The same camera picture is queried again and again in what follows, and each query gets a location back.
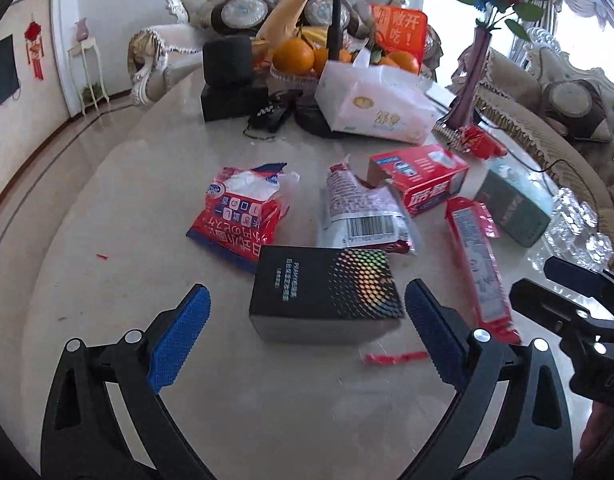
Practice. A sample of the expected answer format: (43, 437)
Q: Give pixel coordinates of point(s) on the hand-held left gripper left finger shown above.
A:
(179, 337)

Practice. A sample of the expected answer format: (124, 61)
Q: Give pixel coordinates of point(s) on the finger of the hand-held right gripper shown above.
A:
(577, 275)
(542, 302)

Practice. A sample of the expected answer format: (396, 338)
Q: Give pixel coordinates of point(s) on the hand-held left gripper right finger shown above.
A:
(434, 332)

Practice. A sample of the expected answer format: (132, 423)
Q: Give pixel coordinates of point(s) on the black box with holographic dots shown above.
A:
(327, 285)

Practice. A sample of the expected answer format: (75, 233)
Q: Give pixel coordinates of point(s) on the red wrapper strip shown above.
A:
(397, 357)

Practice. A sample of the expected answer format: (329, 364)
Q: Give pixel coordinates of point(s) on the long red wrapper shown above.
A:
(479, 265)

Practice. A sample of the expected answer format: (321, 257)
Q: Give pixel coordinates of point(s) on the teal green box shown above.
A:
(514, 205)

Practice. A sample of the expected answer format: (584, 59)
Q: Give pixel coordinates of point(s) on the red white torn bag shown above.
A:
(237, 215)

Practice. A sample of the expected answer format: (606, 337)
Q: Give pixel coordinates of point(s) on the silver red torn packet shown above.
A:
(359, 210)

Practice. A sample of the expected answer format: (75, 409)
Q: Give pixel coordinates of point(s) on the beige fringed sofa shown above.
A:
(537, 125)

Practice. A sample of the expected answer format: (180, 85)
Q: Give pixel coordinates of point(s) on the red white box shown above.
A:
(422, 175)

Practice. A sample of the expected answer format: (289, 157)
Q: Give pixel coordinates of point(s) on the brown square cushion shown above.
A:
(577, 110)

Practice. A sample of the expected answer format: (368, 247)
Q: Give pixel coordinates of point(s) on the small red packet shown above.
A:
(479, 141)

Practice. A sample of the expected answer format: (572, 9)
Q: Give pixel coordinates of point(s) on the purple glass vase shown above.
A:
(469, 85)

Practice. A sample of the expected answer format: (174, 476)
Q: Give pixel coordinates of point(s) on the white tissue pack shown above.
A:
(377, 105)

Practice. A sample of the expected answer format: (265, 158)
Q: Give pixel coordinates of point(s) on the flat black box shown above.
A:
(232, 103)

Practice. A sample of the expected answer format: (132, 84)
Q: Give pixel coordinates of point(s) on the small green potted plant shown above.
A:
(94, 94)

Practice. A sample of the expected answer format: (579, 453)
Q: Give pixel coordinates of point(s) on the grey window curtain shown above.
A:
(562, 5)

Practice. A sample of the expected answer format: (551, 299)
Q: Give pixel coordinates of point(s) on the orange fruit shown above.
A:
(404, 61)
(293, 55)

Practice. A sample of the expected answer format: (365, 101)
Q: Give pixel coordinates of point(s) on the black speaker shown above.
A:
(228, 60)

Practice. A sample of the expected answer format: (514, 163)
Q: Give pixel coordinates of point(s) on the glass fruit dish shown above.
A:
(292, 76)

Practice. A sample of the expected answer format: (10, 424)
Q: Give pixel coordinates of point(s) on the white carved tufted sofa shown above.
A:
(157, 50)

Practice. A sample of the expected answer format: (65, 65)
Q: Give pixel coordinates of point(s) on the red printed packet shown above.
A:
(399, 30)

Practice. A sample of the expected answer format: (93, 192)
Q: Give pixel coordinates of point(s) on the white side table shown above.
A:
(87, 46)

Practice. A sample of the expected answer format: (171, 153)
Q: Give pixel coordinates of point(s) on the yellow bananas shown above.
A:
(314, 35)

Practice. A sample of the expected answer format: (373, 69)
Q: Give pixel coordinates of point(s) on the pink vase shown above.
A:
(81, 30)

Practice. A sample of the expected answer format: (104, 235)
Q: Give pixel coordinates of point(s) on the round dark-rimmed cushion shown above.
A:
(242, 12)
(317, 10)

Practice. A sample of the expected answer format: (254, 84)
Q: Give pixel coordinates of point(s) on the black tripod stand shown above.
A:
(338, 10)

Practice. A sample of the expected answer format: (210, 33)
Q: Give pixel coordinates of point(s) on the yellow paper bag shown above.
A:
(287, 15)

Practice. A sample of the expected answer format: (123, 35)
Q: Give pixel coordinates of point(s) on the red knot wall decoration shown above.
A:
(34, 45)

